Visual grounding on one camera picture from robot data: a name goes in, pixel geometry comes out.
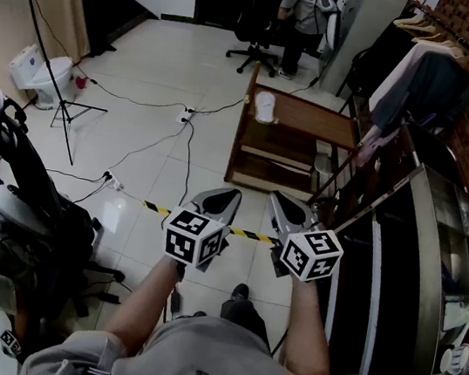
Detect person's gray shirt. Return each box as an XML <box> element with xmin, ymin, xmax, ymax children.
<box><xmin>18</xmin><ymin>286</ymin><xmax>404</xmax><ymax>375</ymax></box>

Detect black floor cable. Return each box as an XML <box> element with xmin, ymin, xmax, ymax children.
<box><xmin>170</xmin><ymin>119</ymin><xmax>201</xmax><ymax>219</ymax></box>
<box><xmin>66</xmin><ymin>61</ymin><xmax>251</xmax><ymax>123</ymax></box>

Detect wooden shelf rack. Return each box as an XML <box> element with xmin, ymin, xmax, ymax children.
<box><xmin>222</xmin><ymin>58</ymin><xmax>372</xmax><ymax>207</ymax></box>

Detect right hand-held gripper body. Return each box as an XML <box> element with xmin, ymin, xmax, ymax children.
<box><xmin>266</xmin><ymin>221</ymin><xmax>349</xmax><ymax>289</ymax></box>

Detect white garment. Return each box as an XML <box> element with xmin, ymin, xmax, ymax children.
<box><xmin>365</xmin><ymin>35</ymin><xmax>431</xmax><ymax>137</ymax></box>

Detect black metal equipment frame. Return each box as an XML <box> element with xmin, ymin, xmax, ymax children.
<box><xmin>0</xmin><ymin>89</ymin><xmax>82</xmax><ymax>223</ymax></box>

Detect black rounded object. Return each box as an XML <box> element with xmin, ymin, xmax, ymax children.
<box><xmin>230</xmin><ymin>282</ymin><xmax>252</xmax><ymax>304</ymax></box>

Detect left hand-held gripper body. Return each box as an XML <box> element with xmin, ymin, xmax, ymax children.
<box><xmin>153</xmin><ymin>202</ymin><xmax>236</xmax><ymax>288</ymax></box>

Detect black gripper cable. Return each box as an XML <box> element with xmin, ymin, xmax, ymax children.
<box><xmin>270</xmin><ymin>327</ymin><xmax>289</xmax><ymax>359</ymax></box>

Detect stainless steel shelving cart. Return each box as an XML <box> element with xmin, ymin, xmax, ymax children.
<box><xmin>305</xmin><ymin>150</ymin><xmax>469</xmax><ymax>375</ymax></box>

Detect person's left forearm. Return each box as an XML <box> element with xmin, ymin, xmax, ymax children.
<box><xmin>100</xmin><ymin>246</ymin><xmax>187</xmax><ymax>364</ymax></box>

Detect white toilet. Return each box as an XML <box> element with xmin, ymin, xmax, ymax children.
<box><xmin>3</xmin><ymin>39</ymin><xmax>79</xmax><ymax>112</ymax></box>

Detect black office chair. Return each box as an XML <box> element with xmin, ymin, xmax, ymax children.
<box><xmin>223</xmin><ymin>4</ymin><xmax>289</xmax><ymax>80</ymax></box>

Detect black light stand tripod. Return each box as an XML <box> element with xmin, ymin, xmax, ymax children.
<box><xmin>1</xmin><ymin>0</ymin><xmax>126</xmax><ymax>171</ymax></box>

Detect dark gray garment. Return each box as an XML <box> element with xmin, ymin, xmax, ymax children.
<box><xmin>373</xmin><ymin>43</ymin><xmax>469</xmax><ymax>146</ymax></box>

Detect black backdrop cloth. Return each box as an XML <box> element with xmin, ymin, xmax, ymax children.
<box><xmin>67</xmin><ymin>0</ymin><xmax>163</xmax><ymax>67</ymax></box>

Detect white power strip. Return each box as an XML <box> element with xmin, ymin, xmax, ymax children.
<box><xmin>100</xmin><ymin>168</ymin><xmax>127</xmax><ymax>193</ymax></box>
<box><xmin>174</xmin><ymin>103</ymin><xmax>197</xmax><ymax>126</ymax></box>

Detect black clothes rack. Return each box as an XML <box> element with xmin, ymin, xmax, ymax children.
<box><xmin>334</xmin><ymin>0</ymin><xmax>469</xmax><ymax>132</ymax></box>

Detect wooden clothes hanger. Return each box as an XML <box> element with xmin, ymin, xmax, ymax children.
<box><xmin>410</xmin><ymin>27</ymin><xmax>451</xmax><ymax>48</ymax></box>
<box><xmin>391</xmin><ymin>10</ymin><xmax>431</xmax><ymax>33</ymax></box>
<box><xmin>435</xmin><ymin>37</ymin><xmax>469</xmax><ymax>66</ymax></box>

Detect black garment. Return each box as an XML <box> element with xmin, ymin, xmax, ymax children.
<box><xmin>346</xmin><ymin>16</ymin><xmax>420</xmax><ymax>106</ymax></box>

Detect person's right forearm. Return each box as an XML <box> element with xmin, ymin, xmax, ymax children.
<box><xmin>273</xmin><ymin>274</ymin><xmax>346</xmax><ymax>375</ymax></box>

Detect person's dark trousers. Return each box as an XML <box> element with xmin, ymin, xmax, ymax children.
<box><xmin>215</xmin><ymin>295</ymin><xmax>282</xmax><ymax>355</ymax></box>

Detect purple garment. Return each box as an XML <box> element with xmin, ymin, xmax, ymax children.
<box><xmin>354</xmin><ymin>122</ymin><xmax>398</xmax><ymax>174</ymax></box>

